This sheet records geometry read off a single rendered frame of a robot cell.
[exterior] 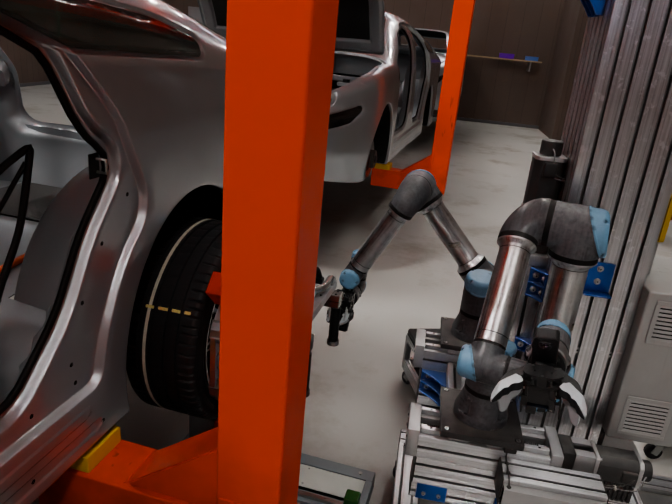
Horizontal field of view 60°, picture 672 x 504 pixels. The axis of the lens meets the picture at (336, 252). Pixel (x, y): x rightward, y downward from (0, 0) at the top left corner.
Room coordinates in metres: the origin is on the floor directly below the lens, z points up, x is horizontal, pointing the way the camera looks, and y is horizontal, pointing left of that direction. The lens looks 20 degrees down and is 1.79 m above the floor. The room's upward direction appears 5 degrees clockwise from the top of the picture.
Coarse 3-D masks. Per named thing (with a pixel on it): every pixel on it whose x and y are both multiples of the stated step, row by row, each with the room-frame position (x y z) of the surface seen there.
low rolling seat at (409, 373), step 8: (416, 328) 2.84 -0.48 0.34; (424, 328) 2.85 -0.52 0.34; (432, 328) 2.86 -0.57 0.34; (440, 328) 2.87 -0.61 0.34; (408, 336) 2.81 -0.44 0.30; (408, 344) 2.81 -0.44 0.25; (408, 352) 2.81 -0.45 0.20; (408, 360) 2.80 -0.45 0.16; (408, 368) 2.73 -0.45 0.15; (416, 368) 2.81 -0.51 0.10; (408, 376) 2.72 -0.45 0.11; (416, 376) 2.65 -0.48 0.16; (416, 384) 2.58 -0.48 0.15
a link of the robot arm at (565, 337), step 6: (540, 324) 1.15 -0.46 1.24; (546, 324) 1.13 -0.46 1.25; (552, 324) 1.12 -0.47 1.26; (558, 324) 1.13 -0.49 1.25; (564, 324) 1.14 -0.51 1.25; (564, 330) 1.11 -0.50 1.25; (564, 336) 1.09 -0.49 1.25; (570, 336) 1.11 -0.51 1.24; (564, 342) 1.06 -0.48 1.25; (570, 342) 1.12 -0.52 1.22
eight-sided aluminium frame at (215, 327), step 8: (216, 312) 1.53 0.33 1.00; (216, 320) 1.51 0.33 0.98; (216, 328) 1.49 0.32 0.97; (216, 336) 1.49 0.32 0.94; (216, 344) 1.49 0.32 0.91; (216, 352) 1.49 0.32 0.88; (216, 360) 1.49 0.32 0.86; (216, 368) 1.50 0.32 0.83; (216, 376) 1.50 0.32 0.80; (216, 384) 1.50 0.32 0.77; (216, 392) 1.48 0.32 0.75
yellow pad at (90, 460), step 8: (112, 432) 1.29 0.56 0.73; (120, 432) 1.32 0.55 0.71; (104, 440) 1.25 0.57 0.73; (112, 440) 1.28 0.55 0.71; (120, 440) 1.31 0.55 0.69; (96, 448) 1.22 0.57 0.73; (104, 448) 1.25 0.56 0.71; (112, 448) 1.28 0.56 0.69; (88, 456) 1.19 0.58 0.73; (96, 456) 1.21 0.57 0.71; (104, 456) 1.24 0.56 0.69; (80, 464) 1.19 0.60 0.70; (88, 464) 1.18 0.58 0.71; (96, 464) 1.21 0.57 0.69; (88, 472) 1.18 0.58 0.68
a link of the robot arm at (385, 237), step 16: (416, 176) 2.01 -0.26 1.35; (400, 192) 1.96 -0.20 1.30; (416, 192) 1.95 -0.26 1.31; (400, 208) 1.93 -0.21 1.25; (416, 208) 1.95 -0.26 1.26; (384, 224) 1.96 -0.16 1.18; (400, 224) 1.96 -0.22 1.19; (368, 240) 1.98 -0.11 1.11; (384, 240) 1.96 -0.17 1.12; (368, 256) 1.97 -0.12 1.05; (352, 272) 1.97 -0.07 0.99; (352, 288) 1.96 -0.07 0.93
